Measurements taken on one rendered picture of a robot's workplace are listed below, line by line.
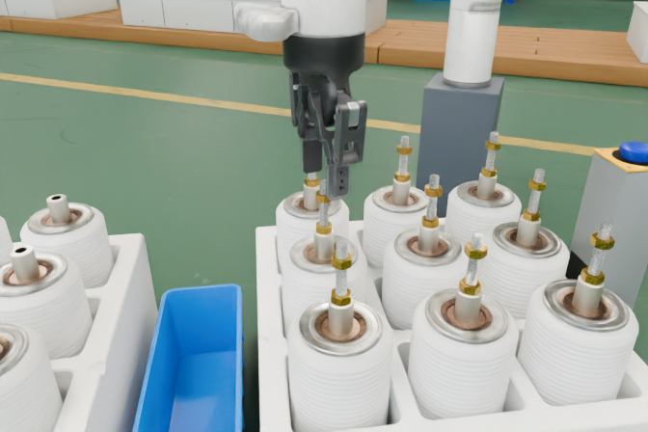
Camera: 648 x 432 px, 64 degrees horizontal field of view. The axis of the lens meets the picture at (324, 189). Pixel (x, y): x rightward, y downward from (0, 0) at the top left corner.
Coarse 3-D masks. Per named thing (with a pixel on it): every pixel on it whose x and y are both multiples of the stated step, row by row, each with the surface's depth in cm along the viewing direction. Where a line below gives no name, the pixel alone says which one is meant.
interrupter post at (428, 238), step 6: (420, 228) 58; (426, 228) 57; (438, 228) 57; (420, 234) 58; (426, 234) 57; (432, 234) 57; (438, 234) 58; (420, 240) 58; (426, 240) 58; (432, 240) 57; (420, 246) 58; (426, 246) 58; (432, 246) 58; (426, 252) 58; (432, 252) 58
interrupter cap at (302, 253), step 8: (304, 240) 60; (312, 240) 60; (336, 240) 60; (344, 240) 60; (296, 248) 58; (304, 248) 59; (312, 248) 59; (336, 248) 59; (352, 248) 58; (296, 256) 57; (304, 256) 57; (312, 256) 57; (352, 256) 57; (296, 264) 56; (304, 264) 56; (312, 264) 56; (320, 264) 56; (328, 264) 56; (352, 264) 56; (312, 272) 55; (320, 272) 54; (328, 272) 54
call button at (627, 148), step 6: (624, 144) 66; (630, 144) 66; (636, 144) 66; (642, 144) 66; (624, 150) 65; (630, 150) 65; (636, 150) 64; (642, 150) 64; (624, 156) 66; (630, 156) 65; (636, 156) 64; (642, 156) 64
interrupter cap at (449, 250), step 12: (396, 240) 60; (408, 240) 60; (444, 240) 60; (456, 240) 60; (396, 252) 58; (408, 252) 58; (420, 252) 58; (444, 252) 58; (456, 252) 58; (420, 264) 56; (432, 264) 56; (444, 264) 56
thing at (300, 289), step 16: (288, 256) 57; (288, 272) 56; (304, 272) 55; (352, 272) 55; (288, 288) 56; (304, 288) 55; (320, 288) 54; (352, 288) 55; (288, 304) 58; (304, 304) 56; (288, 320) 59
